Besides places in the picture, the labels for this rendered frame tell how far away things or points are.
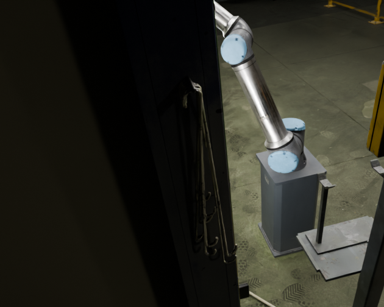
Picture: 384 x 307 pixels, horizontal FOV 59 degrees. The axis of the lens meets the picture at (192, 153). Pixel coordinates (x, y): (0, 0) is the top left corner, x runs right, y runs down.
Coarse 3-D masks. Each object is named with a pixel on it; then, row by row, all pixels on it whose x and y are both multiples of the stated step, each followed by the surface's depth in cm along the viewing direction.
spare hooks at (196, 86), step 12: (180, 84) 71; (192, 84) 67; (180, 96) 71; (204, 120) 72; (204, 132) 79; (204, 144) 82; (204, 192) 85; (216, 192) 84; (204, 204) 87; (216, 204) 87; (204, 216) 88; (204, 228) 91; (204, 240) 94; (216, 240) 94; (204, 252) 97
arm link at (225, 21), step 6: (216, 6) 159; (216, 12) 159; (222, 12) 159; (228, 12) 161; (216, 18) 160; (222, 18) 159; (228, 18) 159; (234, 18) 159; (240, 18) 160; (216, 24) 162; (222, 24) 160; (228, 24) 159; (234, 24) 158; (240, 24) 158; (246, 24) 159; (222, 30) 163; (228, 30) 160; (252, 36) 158
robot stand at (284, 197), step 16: (272, 176) 192; (288, 176) 191; (304, 176) 189; (272, 192) 199; (288, 192) 195; (304, 192) 198; (272, 208) 207; (288, 208) 202; (304, 208) 205; (272, 224) 214; (288, 224) 210; (304, 224) 213; (272, 240) 222; (288, 240) 218
